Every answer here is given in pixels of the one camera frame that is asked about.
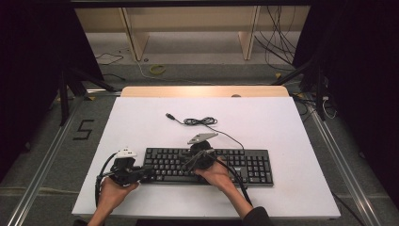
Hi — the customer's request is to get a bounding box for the bundle of black cables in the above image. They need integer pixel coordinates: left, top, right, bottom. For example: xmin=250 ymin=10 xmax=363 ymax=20
xmin=253 ymin=5 xmax=297 ymax=72

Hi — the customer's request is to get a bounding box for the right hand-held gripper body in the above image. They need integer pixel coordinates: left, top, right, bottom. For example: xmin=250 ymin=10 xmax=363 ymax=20
xmin=187 ymin=132 xmax=219 ymax=170

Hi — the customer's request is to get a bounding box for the metal floor rail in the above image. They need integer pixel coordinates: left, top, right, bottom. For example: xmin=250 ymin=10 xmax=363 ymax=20
xmin=305 ymin=100 xmax=382 ymax=226
xmin=6 ymin=97 xmax=86 ymax=226

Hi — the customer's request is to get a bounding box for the right hand-held gripper cable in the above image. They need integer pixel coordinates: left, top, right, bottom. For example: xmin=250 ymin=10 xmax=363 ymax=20
xmin=206 ymin=149 xmax=253 ymax=206

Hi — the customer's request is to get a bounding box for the black keyboard cable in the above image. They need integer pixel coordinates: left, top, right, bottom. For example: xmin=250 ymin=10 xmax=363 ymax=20
xmin=165 ymin=112 xmax=246 ymax=151

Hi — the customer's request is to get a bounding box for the light wooden desk frame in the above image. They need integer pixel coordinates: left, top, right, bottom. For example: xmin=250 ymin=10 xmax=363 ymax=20
xmin=74 ymin=5 xmax=311 ymax=62

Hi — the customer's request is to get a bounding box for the white board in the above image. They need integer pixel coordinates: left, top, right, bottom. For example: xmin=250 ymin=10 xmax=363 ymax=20
xmin=71 ymin=96 xmax=342 ymax=220

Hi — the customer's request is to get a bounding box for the black keyboard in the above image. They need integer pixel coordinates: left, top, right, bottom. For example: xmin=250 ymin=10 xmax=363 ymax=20
xmin=142 ymin=147 xmax=275 ymax=188

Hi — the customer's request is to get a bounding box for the tangle of floor cables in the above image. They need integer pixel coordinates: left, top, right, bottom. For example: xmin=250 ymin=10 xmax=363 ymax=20
xmin=293 ymin=93 xmax=338 ymax=121

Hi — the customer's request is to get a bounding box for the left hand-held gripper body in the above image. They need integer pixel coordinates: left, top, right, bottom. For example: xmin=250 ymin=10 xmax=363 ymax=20
xmin=107 ymin=147 xmax=145 ymax=186

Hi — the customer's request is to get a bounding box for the hand-held gripper cable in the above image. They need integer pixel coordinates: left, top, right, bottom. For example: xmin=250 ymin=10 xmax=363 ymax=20
xmin=94 ymin=153 xmax=119 ymax=208
xmin=206 ymin=149 xmax=253 ymax=206

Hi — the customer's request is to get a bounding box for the black metal stand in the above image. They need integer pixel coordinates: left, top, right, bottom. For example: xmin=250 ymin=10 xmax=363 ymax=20
xmin=271 ymin=56 xmax=328 ymax=121
xmin=57 ymin=67 xmax=119 ymax=126

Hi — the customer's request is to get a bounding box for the short metal rail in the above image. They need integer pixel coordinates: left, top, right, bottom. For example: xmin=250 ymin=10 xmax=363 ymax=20
xmin=84 ymin=89 xmax=122 ymax=97

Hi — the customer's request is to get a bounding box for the person's dark sleeve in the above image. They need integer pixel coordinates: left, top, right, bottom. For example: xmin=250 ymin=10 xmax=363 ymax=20
xmin=243 ymin=206 xmax=275 ymax=226

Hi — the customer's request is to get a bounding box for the light wooden table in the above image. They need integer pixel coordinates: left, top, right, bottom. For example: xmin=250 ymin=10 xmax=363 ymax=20
xmin=120 ymin=85 xmax=290 ymax=98

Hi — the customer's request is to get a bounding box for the yellow tape roll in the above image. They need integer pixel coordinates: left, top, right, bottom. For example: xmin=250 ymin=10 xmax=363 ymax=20
xmin=149 ymin=64 xmax=167 ymax=75

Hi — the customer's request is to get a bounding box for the thin black floor cable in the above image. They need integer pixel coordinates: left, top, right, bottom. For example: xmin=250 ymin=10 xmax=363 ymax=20
xmin=95 ymin=52 xmax=125 ymax=66

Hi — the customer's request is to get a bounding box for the dark curtain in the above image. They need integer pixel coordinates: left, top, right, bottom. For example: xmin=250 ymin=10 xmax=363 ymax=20
xmin=0 ymin=0 xmax=104 ymax=183
xmin=293 ymin=0 xmax=399 ymax=208

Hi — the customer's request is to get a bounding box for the person's left hand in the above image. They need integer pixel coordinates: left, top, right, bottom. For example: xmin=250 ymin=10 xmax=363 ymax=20
xmin=99 ymin=177 xmax=139 ymax=212

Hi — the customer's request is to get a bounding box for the person's right hand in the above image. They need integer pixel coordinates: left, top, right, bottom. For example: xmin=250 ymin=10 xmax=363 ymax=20
xmin=194 ymin=160 xmax=234 ymax=192

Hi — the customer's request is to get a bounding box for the left hand-held gripper cable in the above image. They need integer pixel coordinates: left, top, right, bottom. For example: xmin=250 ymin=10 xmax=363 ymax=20
xmin=94 ymin=153 xmax=119 ymax=208

